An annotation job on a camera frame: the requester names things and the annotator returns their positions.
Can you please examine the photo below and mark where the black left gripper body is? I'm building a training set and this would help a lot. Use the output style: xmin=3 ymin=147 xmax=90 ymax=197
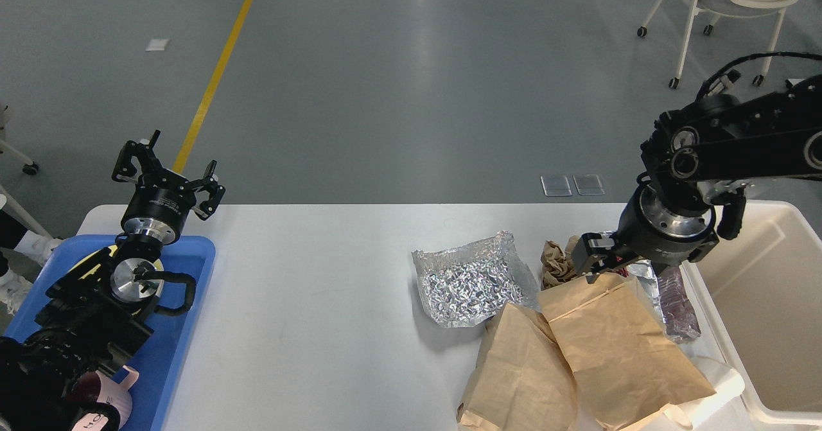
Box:
xmin=121 ymin=187 xmax=195 ymax=245

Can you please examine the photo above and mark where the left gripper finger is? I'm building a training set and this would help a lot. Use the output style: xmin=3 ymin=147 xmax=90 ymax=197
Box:
xmin=111 ymin=130 xmax=166 ymax=189
xmin=180 ymin=161 xmax=225 ymax=221

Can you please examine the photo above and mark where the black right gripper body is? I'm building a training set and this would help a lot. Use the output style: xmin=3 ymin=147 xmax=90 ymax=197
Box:
xmin=615 ymin=183 xmax=719 ymax=265

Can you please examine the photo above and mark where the brown paper bag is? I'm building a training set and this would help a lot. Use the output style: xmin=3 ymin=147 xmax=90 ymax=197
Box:
xmin=456 ymin=303 xmax=579 ymax=430
xmin=538 ymin=273 xmax=715 ymax=430

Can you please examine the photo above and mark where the pink ribbed mug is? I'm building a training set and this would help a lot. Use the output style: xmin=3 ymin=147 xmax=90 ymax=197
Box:
xmin=66 ymin=365 xmax=140 ymax=430

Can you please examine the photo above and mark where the yellow plastic plate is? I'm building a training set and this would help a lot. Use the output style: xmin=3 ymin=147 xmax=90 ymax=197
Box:
xmin=69 ymin=245 xmax=164 ymax=322

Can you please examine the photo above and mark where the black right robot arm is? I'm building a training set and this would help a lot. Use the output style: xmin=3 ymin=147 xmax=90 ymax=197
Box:
xmin=570 ymin=51 xmax=821 ymax=283

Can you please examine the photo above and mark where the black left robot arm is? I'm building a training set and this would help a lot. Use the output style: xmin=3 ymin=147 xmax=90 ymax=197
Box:
xmin=2 ymin=130 xmax=224 ymax=430

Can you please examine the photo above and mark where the crumpled brown paper ball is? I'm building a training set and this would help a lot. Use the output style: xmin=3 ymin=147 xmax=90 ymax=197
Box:
xmin=540 ymin=235 xmax=581 ymax=290

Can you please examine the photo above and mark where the right clear floor plate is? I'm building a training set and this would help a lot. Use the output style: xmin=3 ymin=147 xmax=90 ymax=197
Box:
xmin=572 ymin=174 xmax=606 ymax=196

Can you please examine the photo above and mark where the clear floor plate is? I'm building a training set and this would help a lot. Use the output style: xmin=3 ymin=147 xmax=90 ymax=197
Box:
xmin=572 ymin=174 xmax=606 ymax=196
xmin=540 ymin=175 xmax=573 ymax=197

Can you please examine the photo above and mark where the left clear floor plate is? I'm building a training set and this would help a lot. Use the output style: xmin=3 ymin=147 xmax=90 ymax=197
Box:
xmin=540 ymin=175 xmax=573 ymax=197

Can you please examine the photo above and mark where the beige plastic bin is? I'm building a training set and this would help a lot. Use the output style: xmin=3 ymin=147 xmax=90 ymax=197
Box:
xmin=681 ymin=200 xmax=821 ymax=430

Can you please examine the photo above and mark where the crumpled aluminium foil sheet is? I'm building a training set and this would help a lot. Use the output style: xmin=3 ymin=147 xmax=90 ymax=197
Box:
xmin=412 ymin=230 xmax=541 ymax=328

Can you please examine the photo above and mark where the white paper cup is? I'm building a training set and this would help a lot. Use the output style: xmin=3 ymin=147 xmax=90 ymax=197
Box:
xmin=663 ymin=356 xmax=745 ymax=430

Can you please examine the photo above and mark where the blue plastic tray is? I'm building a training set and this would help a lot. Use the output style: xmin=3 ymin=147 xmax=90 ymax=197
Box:
xmin=2 ymin=234 xmax=216 ymax=430

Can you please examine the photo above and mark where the person in black clothes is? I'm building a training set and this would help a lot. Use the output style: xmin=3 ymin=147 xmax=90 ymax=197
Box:
xmin=1 ymin=211 xmax=62 ymax=316

